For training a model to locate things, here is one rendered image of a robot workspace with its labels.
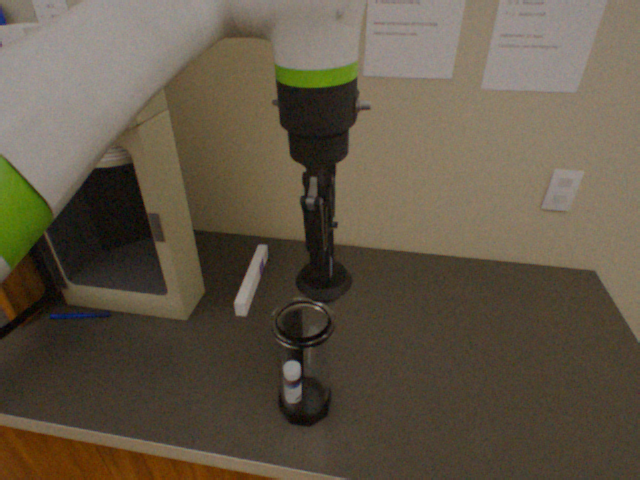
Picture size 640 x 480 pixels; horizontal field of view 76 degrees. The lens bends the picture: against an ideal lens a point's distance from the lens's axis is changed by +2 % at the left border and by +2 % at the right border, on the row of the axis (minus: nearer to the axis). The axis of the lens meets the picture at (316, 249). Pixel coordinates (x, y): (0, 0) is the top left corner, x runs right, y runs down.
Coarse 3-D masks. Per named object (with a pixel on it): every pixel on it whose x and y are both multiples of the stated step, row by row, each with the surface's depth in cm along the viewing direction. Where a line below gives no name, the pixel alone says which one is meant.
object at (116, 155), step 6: (108, 150) 80; (114, 150) 80; (120, 150) 81; (126, 150) 81; (108, 156) 80; (114, 156) 80; (120, 156) 81; (126, 156) 81; (102, 162) 80; (108, 162) 80; (114, 162) 81; (120, 162) 81; (126, 162) 82
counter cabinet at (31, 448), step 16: (0, 432) 89; (16, 432) 87; (32, 432) 86; (0, 448) 94; (16, 448) 92; (32, 448) 90; (48, 448) 89; (64, 448) 87; (80, 448) 86; (96, 448) 85; (112, 448) 83; (0, 464) 99; (16, 464) 97; (32, 464) 95; (48, 464) 94; (64, 464) 92; (80, 464) 90; (96, 464) 89; (112, 464) 87; (128, 464) 86; (144, 464) 85; (160, 464) 83; (176, 464) 82; (192, 464) 81
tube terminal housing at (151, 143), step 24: (0, 0) 64; (24, 0) 63; (72, 0) 62; (144, 120) 74; (168, 120) 81; (120, 144) 75; (144, 144) 74; (168, 144) 82; (144, 168) 77; (168, 168) 83; (144, 192) 80; (168, 192) 84; (168, 216) 85; (48, 240) 92; (168, 240) 86; (192, 240) 97; (168, 264) 89; (192, 264) 98; (72, 288) 99; (96, 288) 98; (168, 288) 93; (192, 288) 100; (144, 312) 99; (168, 312) 98
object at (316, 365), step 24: (288, 312) 70; (312, 312) 71; (288, 336) 63; (312, 336) 63; (288, 360) 67; (312, 360) 66; (288, 384) 70; (312, 384) 70; (288, 408) 75; (312, 408) 73
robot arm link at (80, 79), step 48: (96, 0) 33; (144, 0) 35; (192, 0) 38; (0, 48) 28; (48, 48) 29; (96, 48) 31; (144, 48) 34; (192, 48) 39; (0, 96) 26; (48, 96) 28; (96, 96) 30; (144, 96) 35; (0, 144) 25; (48, 144) 27; (96, 144) 31; (48, 192) 27
